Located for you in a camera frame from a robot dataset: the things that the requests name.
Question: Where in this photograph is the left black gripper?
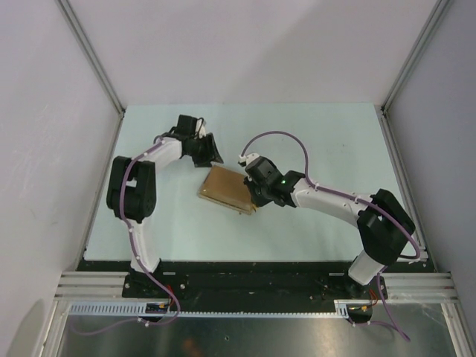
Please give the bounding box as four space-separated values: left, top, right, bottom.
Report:
187 133 224 168

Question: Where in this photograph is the brown cardboard express box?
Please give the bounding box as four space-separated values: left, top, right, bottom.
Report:
198 165 253 215

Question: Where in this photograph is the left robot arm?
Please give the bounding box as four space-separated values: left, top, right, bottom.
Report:
106 115 223 298

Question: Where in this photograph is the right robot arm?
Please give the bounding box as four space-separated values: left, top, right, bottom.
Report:
239 153 415 298

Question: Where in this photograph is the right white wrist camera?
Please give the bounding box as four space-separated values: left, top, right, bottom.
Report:
238 153 260 167

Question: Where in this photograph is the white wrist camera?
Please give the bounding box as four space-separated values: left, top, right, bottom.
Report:
238 153 260 167
196 118 207 138

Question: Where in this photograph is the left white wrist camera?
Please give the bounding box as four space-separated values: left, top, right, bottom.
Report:
196 118 207 138

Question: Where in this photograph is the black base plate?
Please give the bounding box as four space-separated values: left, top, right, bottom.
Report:
77 260 387 314

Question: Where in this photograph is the white slotted cable duct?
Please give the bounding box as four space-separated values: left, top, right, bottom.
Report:
68 299 353 319

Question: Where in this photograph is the aluminium front rail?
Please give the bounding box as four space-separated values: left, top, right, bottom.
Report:
55 271 459 303

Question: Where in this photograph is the left aluminium frame post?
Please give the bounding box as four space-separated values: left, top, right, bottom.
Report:
54 0 126 118

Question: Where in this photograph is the aluminium frame post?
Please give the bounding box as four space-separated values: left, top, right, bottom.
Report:
54 0 126 118
380 0 454 115

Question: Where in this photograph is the right aluminium frame post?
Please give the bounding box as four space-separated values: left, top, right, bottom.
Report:
380 0 454 115

